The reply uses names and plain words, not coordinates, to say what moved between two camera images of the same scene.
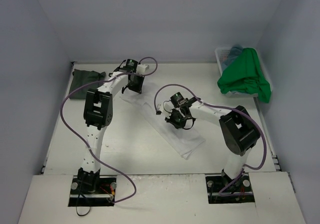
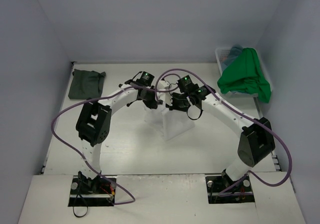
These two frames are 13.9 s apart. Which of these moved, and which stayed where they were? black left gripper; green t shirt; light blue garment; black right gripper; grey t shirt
Moved: black right gripper; black left gripper
Stayed: light blue garment; green t shirt; grey t shirt
